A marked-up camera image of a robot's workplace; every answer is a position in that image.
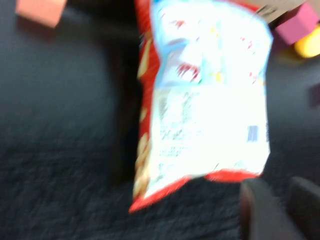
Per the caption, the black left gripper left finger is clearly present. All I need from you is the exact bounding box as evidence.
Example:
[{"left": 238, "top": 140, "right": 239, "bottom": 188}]
[{"left": 239, "top": 178, "right": 310, "bottom": 240}]

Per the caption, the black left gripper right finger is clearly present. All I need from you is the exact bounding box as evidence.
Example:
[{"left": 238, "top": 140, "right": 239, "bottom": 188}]
[{"left": 285, "top": 176, "right": 320, "bottom": 240}]

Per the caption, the red white shrimp cracker bag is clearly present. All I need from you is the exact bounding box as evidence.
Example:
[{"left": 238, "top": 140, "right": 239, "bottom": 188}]
[{"left": 128, "top": 0, "right": 275, "bottom": 214}]

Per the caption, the yellow rubber duck toy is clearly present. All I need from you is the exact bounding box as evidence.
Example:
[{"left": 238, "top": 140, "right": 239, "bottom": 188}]
[{"left": 293, "top": 24, "right": 320, "bottom": 59}]

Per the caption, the magenta foam cube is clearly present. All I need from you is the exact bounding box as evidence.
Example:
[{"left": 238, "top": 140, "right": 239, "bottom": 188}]
[{"left": 273, "top": 2, "right": 320, "bottom": 48}]

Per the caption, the cardboard box with F2 print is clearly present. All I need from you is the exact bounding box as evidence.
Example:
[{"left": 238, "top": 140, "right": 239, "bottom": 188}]
[{"left": 246, "top": 0, "right": 308, "bottom": 23}]

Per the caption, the orange foam cube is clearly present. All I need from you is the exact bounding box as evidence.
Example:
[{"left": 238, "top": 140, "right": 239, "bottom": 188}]
[{"left": 14, "top": 0, "right": 68, "bottom": 29}]

